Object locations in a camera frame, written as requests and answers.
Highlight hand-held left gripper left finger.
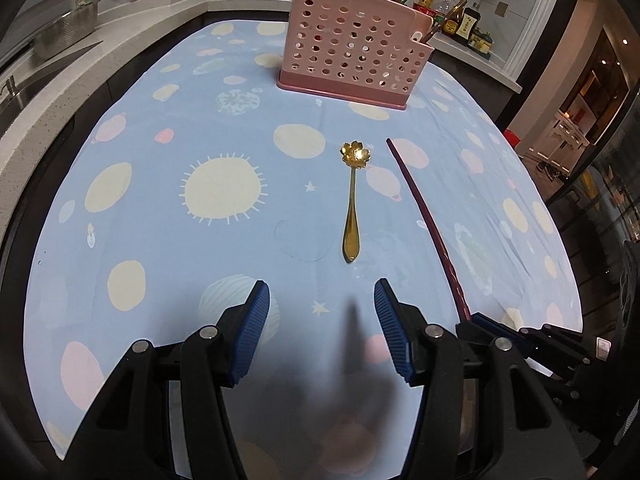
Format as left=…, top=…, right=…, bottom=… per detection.
left=67, top=279, right=272, bottom=480

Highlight white cabinet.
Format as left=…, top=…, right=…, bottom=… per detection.
left=520, top=109, right=602, bottom=177

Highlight red food can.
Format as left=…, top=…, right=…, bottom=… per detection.
left=414, top=2, right=451, bottom=19

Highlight dark soy sauce bottle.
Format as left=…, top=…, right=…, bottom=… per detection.
left=454, top=7, right=482, bottom=42

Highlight blue printed tablecloth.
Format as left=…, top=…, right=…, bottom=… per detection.
left=22, top=17, right=586, bottom=480

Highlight small green yellow jars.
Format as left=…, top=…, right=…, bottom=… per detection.
left=469, top=27, right=494, bottom=54

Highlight gold flower spoon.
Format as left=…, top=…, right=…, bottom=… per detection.
left=339, top=141, right=375, bottom=263

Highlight metal colander basket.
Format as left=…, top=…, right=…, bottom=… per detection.
left=34, top=0, right=104, bottom=59

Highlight metal faucet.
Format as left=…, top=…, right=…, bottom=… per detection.
left=0, top=74, right=24, bottom=102

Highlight pink perforated utensil holder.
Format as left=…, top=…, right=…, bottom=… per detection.
left=276, top=0, right=435, bottom=111

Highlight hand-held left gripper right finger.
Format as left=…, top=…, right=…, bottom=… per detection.
left=373, top=278, right=587, bottom=480

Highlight dark red chopstick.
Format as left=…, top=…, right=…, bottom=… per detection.
left=386, top=138, right=473, bottom=322

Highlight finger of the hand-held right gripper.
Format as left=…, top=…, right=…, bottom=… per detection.
left=455, top=321, right=568, bottom=392
left=471, top=312, right=601, bottom=358

